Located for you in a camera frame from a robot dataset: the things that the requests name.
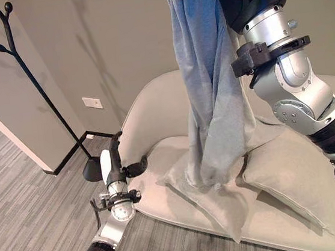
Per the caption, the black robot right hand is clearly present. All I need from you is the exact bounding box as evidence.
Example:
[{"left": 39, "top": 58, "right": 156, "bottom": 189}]
[{"left": 216, "top": 0, "right": 294, "bottom": 35}]

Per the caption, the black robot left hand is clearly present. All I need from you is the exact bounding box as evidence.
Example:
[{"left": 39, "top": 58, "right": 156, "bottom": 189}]
[{"left": 96, "top": 128, "right": 152, "bottom": 187}]

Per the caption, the light blue garment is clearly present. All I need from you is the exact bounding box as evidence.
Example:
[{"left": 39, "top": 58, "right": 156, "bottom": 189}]
[{"left": 145, "top": 0, "right": 256, "bottom": 196}]

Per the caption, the beige fabric sofa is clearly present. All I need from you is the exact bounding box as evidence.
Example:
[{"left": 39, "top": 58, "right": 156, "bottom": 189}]
[{"left": 110, "top": 51, "right": 335, "bottom": 251}]

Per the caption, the black branch-shaped coat rack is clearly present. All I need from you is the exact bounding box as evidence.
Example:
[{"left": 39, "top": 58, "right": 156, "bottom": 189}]
[{"left": 0, "top": 0, "right": 105, "bottom": 192}]

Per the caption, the black baseboard strip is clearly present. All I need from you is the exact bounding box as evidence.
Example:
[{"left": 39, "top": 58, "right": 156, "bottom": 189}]
[{"left": 37, "top": 126, "right": 128, "bottom": 178}]

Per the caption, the beige square cushion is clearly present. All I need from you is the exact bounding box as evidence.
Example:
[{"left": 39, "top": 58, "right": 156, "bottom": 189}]
[
  {"left": 158, "top": 127, "right": 266, "bottom": 251},
  {"left": 235, "top": 106, "right": 335, "bottom": 246}
]

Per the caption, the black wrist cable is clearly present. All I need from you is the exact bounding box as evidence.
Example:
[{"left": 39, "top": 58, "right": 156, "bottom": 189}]
[{"left": 90, "top": 198, "right": 108, "bottom": 231}]

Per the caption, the white wall socket plate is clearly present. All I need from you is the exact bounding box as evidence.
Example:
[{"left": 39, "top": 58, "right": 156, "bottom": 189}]
[{"left": 81, "top": 94, "right": 105, "bottom": 112}]

